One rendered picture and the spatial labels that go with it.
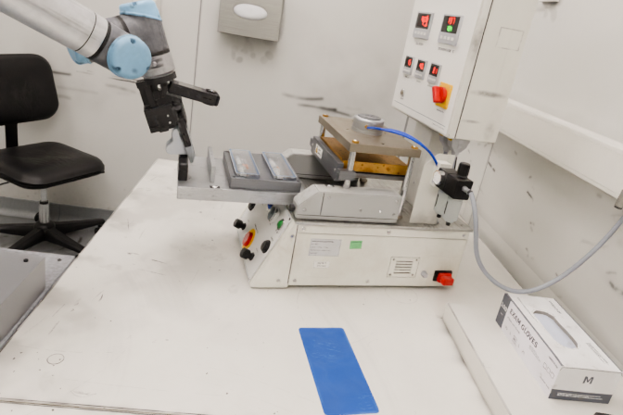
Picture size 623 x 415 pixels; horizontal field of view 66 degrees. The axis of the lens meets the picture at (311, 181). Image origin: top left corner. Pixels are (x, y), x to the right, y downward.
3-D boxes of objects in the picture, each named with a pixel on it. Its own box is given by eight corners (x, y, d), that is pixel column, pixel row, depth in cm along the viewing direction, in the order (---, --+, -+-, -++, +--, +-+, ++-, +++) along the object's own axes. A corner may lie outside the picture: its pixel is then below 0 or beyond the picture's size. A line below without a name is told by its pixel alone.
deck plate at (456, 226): (412, 182, 151) (413, 179, 151) (473, 232, 120) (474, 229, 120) (269, 170, 138) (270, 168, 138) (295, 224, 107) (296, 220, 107)
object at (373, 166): (375, 155, 137) (382, 122, 133) (408, 183, 117) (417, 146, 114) (317, 150, 132) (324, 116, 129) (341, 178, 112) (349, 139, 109)
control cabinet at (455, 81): (413, 181, 150) (468, -41, 129) (470, 228, 120) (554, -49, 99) (364, 177, 145) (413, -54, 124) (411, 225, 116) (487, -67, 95)
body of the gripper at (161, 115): (153, 128, 112) (137, 77, 108) (190, 119, 114) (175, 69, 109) (151, 136, 106) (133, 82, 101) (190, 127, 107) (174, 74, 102)
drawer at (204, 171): (286, 176, 133) (291, 149, 131) (305, 209, 113) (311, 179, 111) (177, 169, 125) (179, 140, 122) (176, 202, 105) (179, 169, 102)
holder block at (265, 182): (284, 164, 131) (285, 155, 130) (299, 192, 113) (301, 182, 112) (222, 159, 126) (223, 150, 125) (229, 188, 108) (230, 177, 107)
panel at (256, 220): (235, 226, 139) (271, 173, 136) (248, 282, 112) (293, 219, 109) (230, 222, 138) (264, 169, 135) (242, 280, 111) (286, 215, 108)
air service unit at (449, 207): (434, 207, 117) (450, 150, 113) (466, 234, 104) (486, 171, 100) (415, 206, 116) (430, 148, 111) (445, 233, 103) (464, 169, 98)
